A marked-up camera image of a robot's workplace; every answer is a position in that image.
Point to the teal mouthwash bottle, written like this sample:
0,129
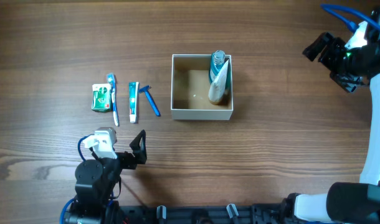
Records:
218,59

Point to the Colgate toothpaste tube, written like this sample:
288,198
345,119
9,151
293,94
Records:
133,101

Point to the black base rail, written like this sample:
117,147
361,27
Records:
251,214

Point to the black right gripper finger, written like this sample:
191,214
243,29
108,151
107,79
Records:
313,50
348,83

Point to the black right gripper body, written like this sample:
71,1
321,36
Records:
335,64

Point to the green Dettol soap bar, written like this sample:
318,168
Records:
102,97

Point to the white cardboard box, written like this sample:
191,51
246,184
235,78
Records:
190,87

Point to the white cream tube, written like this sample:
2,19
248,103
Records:
218,80

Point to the blue white toothbrush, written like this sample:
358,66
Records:
111,80

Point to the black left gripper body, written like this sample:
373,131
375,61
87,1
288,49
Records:
131,155

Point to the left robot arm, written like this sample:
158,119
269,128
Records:
96,178

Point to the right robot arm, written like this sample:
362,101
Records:
346,202

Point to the blue disposable razor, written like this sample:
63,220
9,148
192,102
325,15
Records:
146,91

